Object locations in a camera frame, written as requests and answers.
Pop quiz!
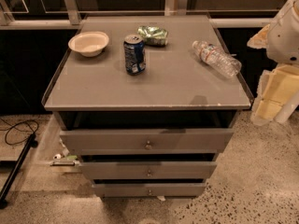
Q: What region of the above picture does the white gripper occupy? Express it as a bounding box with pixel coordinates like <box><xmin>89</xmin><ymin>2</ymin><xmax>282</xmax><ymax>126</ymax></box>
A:
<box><xmin>247</xmin><ymin>24</ymin><xmax>299</xmax><ymax>126</ymax></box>

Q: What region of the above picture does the grey top drawer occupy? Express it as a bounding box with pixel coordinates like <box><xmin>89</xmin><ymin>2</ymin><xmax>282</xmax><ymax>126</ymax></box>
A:
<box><xmin>60</xmin><ymin>129</ymin><xmax>233</xmax><ymax>155</ymax></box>

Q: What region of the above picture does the grey drawer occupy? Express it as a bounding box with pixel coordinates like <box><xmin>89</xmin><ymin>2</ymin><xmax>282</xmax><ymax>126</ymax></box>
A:
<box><xmin>93</xmin><ymin>183</ymin><xmax>206</xmax><ymax>198</ymax></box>
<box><xmin>80</xmin><ymin>161</ymin><xmax>217</xmax><ymax>180</ymax></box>
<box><xmin>60</xmin><ymin>129</ymin><xmax>233</xmax><ymax>155</ymax></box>

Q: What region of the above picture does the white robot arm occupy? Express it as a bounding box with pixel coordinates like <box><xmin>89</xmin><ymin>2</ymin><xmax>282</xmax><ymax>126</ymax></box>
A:
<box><xmin>247</xmin><ymin>0</ymin><xmax>299</xmax><ymax>126</ymax></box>

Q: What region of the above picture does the grey drawer cabinet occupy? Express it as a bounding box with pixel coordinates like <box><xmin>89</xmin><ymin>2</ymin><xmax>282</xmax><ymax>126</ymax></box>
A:
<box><xmin>43</xmin><ymin>15</ymin><xmax>251</xmax><ymax>186</ymax></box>

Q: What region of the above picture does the grey middle drawer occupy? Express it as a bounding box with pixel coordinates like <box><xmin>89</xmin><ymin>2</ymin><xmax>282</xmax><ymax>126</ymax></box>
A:
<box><xmin>80</xmin><ymin>161</ymin><xmax>217</xmax><ymax>180</ymax></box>

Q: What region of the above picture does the grey bottom drawer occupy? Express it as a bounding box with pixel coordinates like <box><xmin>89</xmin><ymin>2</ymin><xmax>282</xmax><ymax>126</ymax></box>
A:
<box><xmin>93</xmin><ymin>183</ymin><xmax>206</xmax><ymax>198</ymax></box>

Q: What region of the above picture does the clear plastic water bottle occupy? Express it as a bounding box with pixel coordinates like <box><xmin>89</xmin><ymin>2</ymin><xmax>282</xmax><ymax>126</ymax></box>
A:
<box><xmin>192</xmin><ymin>41</ymin><xmax>242</xmax><ymax>78</ymax></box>

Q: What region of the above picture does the metal window railing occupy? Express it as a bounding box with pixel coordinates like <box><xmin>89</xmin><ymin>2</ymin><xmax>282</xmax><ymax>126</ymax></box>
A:
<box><xmin>1</xmin><ymin>0</ymin><xmax>287</xmax><ymax>30</ymax></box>

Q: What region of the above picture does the green crumpled chip bag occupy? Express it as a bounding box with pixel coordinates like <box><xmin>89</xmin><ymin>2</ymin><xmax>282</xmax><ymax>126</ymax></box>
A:
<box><xmin>137</xmin><ymin>26</ymin><xmax>168</xmax><ymax>47</ymax></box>

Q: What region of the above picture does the blue soda can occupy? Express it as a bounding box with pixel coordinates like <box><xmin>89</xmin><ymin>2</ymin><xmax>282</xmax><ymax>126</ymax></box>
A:
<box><xmin>123</xmin><ymin>34</ymin><xmax>146</xmax><ymax>75</ymax></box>

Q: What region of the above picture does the white paper bowl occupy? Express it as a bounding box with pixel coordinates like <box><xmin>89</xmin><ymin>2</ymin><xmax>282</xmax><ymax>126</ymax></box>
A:
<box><xmin>68</xmin><ymin>32</ymin><xmax>109</xmax><ymax>57</ymax></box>

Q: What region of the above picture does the small debris beside cabinet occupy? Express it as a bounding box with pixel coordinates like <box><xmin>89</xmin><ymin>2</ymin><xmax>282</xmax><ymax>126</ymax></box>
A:
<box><xmin>50</xmin><ymin>141</ymin><xmax>78</xmax><ymax>167</ymax></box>

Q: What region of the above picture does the black floor stand bar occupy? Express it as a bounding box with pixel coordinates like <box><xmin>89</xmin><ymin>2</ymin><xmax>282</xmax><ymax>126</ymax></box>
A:
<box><xmin>0</xmin><ymin>133</ymin><xmax>38</xmax><ymax>209</ymax></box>

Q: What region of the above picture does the black cable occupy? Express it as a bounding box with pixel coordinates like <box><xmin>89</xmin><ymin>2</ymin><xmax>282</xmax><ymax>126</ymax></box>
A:
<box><xmin>0</xmin><ymin>118</ymin><xmax>40</xmax><ymax>147</ymax></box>

